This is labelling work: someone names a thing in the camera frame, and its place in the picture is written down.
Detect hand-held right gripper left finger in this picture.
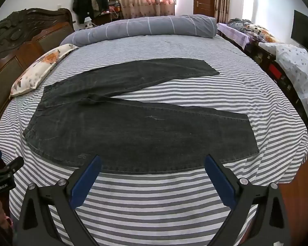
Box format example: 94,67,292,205
14,154,103,246

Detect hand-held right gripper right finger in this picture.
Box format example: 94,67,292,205
204,154,292,246

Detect dark grey denim pants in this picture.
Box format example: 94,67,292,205
23,58,260,175

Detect grey white striped bed sheet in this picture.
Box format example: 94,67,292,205
0,34,308,246

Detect floral pillow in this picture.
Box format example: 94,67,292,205
9,43,79,99

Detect carved dark wooden headboard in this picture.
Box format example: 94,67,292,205
0,8,75,134

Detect dark low cabinet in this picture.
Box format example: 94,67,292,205
219,31,308,127

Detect white dotted cloth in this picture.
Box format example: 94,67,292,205
258,42,308,121

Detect light purple cloth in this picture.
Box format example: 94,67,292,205
217,23,252,50

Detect pile of dark clothes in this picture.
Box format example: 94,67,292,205
227,18,250,29

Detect rolled grey checked duvet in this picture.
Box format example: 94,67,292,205
60,14,218,48

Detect cluttered dark wooden desk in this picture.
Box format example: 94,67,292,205
94,0,123,25

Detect black flat screen television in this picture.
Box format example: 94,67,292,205
291,10,308,61

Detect black coat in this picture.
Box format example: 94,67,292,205
72,0,94,24

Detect patterned beige curtain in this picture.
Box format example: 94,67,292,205
214,0,231,24

